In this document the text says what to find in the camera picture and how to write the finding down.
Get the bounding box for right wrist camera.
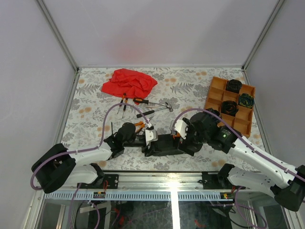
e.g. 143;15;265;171
170;119;188;139

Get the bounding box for wooden compartment tray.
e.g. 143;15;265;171
204;77;255;138

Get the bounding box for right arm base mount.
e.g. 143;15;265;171
197;171;241;190

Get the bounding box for black plastic tool case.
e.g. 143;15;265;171
141;134;198;157

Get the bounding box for black orange rolled cloth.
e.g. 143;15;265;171
221;100;239;117

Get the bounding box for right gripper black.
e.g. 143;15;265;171
175;117;209;156

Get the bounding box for dark rolled cloth top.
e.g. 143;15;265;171
226;79;243;94

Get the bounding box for steel claw hammer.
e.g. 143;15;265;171
143;102;173;116

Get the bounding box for aluminium front rail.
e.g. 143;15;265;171
35;171;293;191

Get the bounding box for red crumpled cloth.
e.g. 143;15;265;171
101;69;158;99

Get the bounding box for orange handled needle-nose pliers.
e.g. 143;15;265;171
134;116;153;133

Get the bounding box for blue green rolled cloth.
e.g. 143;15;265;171
238;93;254;109

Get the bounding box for dark floral rolled cloth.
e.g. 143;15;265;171
207;108;222;118

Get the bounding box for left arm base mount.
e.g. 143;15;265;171
81;174;119;190

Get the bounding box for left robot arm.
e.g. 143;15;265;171
31;122;145;194

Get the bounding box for small orange black screwdriver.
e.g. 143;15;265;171
117;93;126;114

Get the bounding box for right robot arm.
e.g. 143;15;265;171
173;110;305;212

